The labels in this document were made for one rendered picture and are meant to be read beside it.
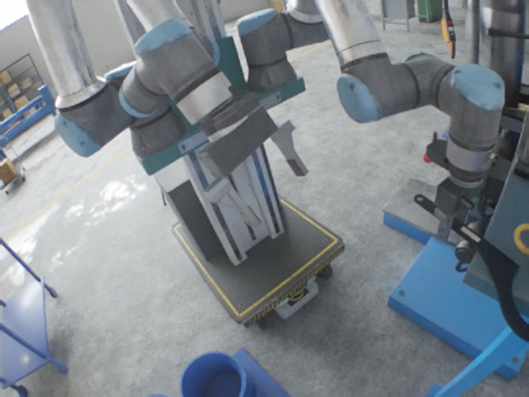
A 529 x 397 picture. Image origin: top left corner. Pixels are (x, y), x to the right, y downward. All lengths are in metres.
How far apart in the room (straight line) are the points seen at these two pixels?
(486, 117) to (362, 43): 0.23
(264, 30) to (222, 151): 0.65
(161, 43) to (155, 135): 0.49
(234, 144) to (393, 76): 0.28
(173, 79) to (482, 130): 0.48
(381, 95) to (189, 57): 0.30
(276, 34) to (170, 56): 0.65
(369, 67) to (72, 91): 0.65
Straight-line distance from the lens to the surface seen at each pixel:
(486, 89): 0.50
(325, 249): 1.59
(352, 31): 0.52
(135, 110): 0.59
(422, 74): 0.56
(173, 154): 0.96
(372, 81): 0.50
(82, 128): 0.79
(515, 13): 1.38
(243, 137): 0.48
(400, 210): 2.02
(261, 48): 1.06
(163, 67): 0.47
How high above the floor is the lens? 1.57
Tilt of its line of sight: 40 degrees down
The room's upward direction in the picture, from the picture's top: 18 degrees counter-clockwise
